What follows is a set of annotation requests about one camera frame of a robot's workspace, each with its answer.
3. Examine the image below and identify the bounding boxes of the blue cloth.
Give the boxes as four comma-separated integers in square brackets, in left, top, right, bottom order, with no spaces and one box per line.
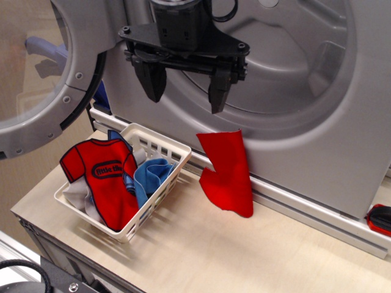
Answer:
[134,158,175,208]

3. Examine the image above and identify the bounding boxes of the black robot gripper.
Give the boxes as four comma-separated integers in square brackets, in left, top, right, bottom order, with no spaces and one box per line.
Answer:
[119,1,250,114]

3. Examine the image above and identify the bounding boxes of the grey round washer door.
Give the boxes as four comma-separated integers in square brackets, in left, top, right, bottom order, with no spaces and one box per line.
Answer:
[1,1,127,159]

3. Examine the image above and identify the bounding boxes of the grey toy washing machine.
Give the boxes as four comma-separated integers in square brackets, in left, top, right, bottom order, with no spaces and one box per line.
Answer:
[103,1,390,218]

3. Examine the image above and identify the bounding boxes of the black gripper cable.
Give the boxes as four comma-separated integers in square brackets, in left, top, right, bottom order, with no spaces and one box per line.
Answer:
[210,0,239,23]

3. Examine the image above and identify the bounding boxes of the white aluminium rail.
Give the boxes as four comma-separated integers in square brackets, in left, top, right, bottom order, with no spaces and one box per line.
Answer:
[89,107,390,259]

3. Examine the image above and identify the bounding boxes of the blue plastic part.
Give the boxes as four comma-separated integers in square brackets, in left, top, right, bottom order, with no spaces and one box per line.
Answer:
[93,81,111,115]

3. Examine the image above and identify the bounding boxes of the black metal bracket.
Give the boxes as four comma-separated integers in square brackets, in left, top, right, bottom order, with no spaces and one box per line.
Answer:
[40,256,101,293]

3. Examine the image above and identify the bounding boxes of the red black tool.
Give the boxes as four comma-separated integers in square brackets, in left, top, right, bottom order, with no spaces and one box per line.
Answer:
[366,204,390,237]

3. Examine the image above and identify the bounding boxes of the white plastic laundry basket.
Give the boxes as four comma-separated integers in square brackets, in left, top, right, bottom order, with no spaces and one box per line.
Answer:
[54,124,191,242]

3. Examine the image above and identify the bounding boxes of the grey cloth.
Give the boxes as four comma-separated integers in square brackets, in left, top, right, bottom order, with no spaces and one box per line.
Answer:
[63,148,162,226]

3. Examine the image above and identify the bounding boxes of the red felt cloth piece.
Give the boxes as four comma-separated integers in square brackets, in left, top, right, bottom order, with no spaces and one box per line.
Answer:
[197,130,254,218]

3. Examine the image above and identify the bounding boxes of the red toy t-shirt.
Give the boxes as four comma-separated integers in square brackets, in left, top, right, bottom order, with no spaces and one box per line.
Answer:
[60,139,139,232]

